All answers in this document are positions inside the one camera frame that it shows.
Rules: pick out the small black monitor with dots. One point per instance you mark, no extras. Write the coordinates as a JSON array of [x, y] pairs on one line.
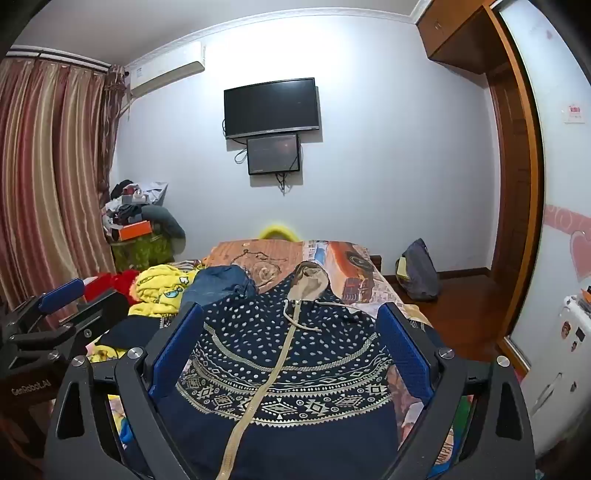
[[272, 154]]

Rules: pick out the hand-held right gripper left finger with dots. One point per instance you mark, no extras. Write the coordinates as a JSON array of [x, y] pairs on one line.
[[175, 355]]

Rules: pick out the green covered cabinet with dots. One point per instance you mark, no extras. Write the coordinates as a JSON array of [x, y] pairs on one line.
[[138, 254]]

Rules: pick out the blue jeans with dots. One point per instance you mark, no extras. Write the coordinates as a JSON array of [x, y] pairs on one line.
[[217, 286]]

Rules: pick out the brown wooden door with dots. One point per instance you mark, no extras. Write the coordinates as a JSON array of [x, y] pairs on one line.
[[512, 184]]

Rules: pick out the white curtain pelmet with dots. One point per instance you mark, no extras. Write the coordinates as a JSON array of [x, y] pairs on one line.
[[55, 56]]

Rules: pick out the clutter pile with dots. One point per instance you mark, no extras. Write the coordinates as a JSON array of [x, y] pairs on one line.
[[129, 207]]

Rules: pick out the dark grey cloth bundle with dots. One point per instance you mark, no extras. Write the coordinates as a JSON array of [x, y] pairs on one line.
[[168, 221]]

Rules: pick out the dark wooden bed frame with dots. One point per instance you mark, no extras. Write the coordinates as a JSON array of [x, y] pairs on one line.
[[376, 265]]

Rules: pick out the navy patterned hoodie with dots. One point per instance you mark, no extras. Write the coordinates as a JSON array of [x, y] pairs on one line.
[[300, 369]]

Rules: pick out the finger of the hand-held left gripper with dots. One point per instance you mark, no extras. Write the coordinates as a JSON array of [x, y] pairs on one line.
[[60, 293], [104, 311]]

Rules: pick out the white door with pink heart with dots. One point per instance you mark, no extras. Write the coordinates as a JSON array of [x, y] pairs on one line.
[[554, 184]]

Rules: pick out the dark grey bag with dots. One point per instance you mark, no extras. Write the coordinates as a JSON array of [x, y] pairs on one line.
[[420, 272]]

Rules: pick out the orange box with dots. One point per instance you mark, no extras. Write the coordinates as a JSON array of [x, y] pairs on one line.
[[136, 230]]

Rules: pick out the white air conditioner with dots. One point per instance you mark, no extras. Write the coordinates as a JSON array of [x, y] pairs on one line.
[[166, 69]]

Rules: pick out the printed bed blanket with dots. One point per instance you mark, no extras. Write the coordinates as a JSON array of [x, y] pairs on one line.
[[351, 267]]

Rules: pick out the yellow round object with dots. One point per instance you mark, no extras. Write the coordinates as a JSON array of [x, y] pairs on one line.
[[277, 229]]

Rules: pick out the yellow cartoon garment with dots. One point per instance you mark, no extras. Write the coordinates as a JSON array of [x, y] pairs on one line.
[[157, 288]]

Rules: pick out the wall switch with red sticker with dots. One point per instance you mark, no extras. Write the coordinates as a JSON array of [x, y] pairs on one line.
[[572, 114]]

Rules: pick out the striped curtain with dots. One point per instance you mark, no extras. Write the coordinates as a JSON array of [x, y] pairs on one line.
[[46, 161]]

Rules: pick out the white appliance with stickers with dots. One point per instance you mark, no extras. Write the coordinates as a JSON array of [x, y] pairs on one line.
[[568, 350]]

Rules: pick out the large black television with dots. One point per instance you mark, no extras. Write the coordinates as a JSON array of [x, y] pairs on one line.
[[272, 108]]

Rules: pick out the wooden overhead cabinet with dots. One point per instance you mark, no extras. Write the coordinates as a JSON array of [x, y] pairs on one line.
[[452, 32]]

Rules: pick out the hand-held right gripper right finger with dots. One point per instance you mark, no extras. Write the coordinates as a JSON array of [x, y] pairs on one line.
[[406, 355]]

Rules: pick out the red garment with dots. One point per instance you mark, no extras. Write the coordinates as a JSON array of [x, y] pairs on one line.
[[115, 284]]

